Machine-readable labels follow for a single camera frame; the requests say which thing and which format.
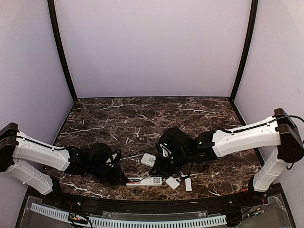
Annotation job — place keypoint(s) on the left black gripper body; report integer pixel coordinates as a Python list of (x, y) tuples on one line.
[(106, 176)]

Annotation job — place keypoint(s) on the black front table rail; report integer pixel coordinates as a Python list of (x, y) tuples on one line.
[(230, 203)]

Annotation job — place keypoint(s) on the narrow white battery cover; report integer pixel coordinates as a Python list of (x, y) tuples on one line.
[(188, 184)]

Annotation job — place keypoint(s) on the black frame post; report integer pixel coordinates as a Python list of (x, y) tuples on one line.
[(60, 49), (245, 51)]

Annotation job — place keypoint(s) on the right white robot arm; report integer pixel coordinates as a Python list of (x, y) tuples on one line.
[(176, 148)]

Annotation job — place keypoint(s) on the white slotted cable duct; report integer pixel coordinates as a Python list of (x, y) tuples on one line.
[(132, 220)]

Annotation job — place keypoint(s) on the left black frame post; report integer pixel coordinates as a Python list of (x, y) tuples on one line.
[(60, 49)]

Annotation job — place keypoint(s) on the right black frame post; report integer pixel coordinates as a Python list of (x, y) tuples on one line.
[(245, 51)]

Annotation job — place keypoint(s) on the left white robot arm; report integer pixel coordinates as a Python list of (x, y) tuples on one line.
[(17, 149)]

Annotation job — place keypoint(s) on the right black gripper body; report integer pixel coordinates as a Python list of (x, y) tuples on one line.
[(170, 166)]

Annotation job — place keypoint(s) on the white remote green buttons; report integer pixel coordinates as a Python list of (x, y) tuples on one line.
[(148, 160)]

